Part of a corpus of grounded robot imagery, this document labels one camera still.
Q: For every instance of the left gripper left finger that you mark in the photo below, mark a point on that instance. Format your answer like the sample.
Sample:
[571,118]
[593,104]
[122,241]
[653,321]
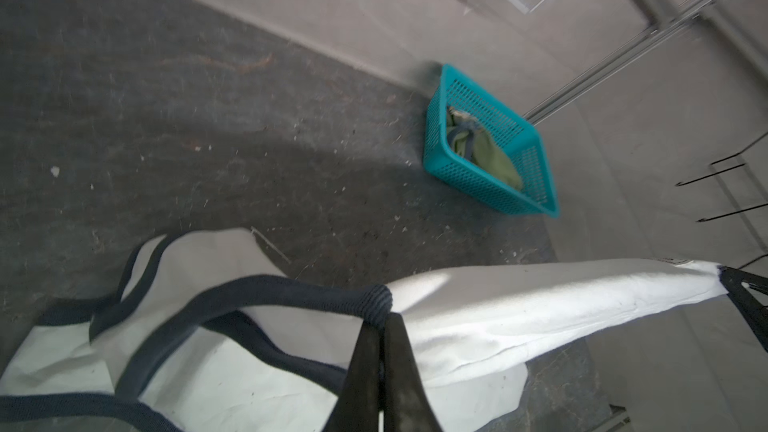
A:
[357,407]

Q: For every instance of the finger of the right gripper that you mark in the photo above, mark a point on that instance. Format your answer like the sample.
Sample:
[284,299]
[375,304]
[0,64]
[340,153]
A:
[740,286]

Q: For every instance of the green tank top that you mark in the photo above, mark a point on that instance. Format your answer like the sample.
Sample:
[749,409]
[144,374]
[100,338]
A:
[468,138]

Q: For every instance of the teal plastic basket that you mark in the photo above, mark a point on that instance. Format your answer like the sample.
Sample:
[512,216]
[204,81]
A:
[515,136]

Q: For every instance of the white navy-trimmed tank top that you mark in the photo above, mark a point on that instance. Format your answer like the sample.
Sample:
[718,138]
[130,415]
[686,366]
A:
[205,333]

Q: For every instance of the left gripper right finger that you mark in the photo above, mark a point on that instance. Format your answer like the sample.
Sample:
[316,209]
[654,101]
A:
[405,404]

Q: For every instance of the black wire hook rack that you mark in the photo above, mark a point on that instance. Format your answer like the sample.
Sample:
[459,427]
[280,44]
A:
[744,192]

